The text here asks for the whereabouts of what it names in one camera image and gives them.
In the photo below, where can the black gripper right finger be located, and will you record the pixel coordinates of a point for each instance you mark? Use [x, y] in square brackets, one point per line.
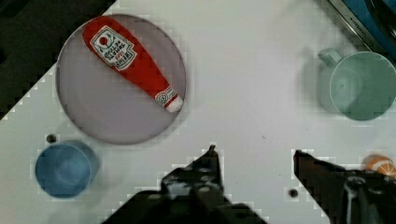
[347, 196]

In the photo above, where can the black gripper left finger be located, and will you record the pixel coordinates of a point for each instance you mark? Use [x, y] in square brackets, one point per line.
[203, 172]

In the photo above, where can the orange slice toy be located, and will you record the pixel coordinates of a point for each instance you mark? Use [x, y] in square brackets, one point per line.
[381, 164]

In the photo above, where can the grey round plate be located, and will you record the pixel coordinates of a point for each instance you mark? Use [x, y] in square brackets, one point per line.
[106, 106]

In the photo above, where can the blue plastic cup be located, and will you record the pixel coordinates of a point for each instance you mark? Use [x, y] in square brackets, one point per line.
[66, 169]

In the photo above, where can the red plush ketchup bottle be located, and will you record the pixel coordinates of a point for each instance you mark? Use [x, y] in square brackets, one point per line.
[120, 50]

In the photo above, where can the black toaster oven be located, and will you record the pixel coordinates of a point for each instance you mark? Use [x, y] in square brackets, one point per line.
[373, 22]

